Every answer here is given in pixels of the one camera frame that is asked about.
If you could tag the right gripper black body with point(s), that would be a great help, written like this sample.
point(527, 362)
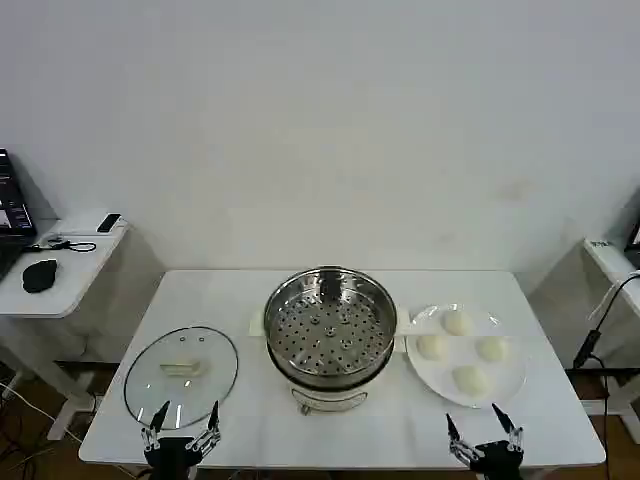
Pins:
point(497, 460)

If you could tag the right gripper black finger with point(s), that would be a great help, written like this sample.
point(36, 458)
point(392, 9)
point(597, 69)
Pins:
point(511, 429)
point(456, 436)

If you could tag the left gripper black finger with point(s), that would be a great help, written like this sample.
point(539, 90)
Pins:
point(214, 425)
point(155, 425)

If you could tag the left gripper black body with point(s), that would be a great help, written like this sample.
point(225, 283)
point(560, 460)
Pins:
point(172, 457)

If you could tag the white steamed bun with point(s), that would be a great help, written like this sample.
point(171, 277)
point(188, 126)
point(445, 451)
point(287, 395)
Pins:
point(470, 380)
point(492, 348)
point(431, 346)
point(457, 322)

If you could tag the round glass lid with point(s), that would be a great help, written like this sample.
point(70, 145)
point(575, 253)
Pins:
point(165, 395)

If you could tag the round white plate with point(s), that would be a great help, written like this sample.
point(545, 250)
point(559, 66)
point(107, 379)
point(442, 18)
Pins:
point(505, 380)

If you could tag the white electric steamer pot base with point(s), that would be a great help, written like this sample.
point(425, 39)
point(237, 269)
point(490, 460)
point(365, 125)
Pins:
point(330, 400)

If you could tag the perforated steel steamer basket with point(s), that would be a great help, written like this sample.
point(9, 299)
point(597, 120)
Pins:
point(330, 330)

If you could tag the white side desk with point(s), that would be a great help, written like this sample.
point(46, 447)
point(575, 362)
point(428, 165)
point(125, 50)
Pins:
point(75, 280)

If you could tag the black computer mouse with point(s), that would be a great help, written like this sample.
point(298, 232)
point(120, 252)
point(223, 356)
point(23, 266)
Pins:
point(39, 276)

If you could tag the white desk with label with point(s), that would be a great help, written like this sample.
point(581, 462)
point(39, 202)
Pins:
point(610, 260)

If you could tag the small black and white device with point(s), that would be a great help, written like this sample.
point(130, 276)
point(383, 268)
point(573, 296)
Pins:
point(109, 223)

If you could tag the flat white box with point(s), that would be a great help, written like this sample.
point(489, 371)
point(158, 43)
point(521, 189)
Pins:
point(80, 225)

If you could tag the dark device on labelled desk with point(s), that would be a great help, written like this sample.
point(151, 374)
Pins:
point(634, 240)

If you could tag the black laptop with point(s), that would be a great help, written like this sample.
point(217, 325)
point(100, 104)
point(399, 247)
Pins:
point(12, 210)

